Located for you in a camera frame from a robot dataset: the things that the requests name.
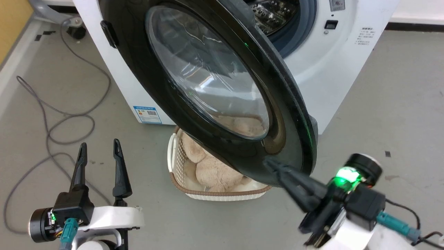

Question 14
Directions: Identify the grey rubber door gasket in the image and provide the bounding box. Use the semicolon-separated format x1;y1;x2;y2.
257;0;318;58

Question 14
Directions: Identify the grey metal cart base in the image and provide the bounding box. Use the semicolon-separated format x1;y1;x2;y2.
29;0;84;27

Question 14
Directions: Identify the white washing machine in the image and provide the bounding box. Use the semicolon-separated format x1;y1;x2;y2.
72;0;399;136

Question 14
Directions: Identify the white plastic laundry basket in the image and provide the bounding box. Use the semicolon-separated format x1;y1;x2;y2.
167;126;273;202

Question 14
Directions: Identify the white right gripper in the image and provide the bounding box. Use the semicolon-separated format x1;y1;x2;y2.
264;153;383;250

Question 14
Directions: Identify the black caster wheel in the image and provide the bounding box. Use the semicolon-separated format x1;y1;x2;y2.
66;26;87;40

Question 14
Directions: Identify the beige plush toy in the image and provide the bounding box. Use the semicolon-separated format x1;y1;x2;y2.
181;116;266;193

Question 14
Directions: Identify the black door hinge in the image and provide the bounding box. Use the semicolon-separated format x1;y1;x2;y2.
100;20;119;48

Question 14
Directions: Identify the steel washing machine drum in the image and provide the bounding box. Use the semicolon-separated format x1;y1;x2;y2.
247;0;301;36

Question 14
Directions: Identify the yellow wooden panel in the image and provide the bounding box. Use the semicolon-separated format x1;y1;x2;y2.
0;0;34;65

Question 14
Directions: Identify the teal camera connector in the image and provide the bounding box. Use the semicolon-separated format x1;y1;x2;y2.
376;211;421;244
59;218;79;250

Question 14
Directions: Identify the small printed text sticker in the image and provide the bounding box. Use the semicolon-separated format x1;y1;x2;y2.
355;27;375;46

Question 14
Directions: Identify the teal right camera connector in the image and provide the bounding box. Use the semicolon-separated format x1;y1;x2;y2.
376;211;421;244

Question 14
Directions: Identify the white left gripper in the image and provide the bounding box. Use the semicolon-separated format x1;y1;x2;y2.
29;139;145;250

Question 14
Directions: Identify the blue energy label sticker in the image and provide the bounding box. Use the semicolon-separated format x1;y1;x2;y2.
133;106;163;125

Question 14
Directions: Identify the grey floor cable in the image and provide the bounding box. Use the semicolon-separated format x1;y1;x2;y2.
3;16;112;235

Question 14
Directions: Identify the black round glass machine door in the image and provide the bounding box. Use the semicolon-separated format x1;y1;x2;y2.
98;0;318;188

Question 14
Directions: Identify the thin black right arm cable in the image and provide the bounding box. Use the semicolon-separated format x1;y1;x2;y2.
385;199;444;248

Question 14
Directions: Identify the teal left camera connector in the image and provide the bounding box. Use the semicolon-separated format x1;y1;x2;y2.
59;218;79;250

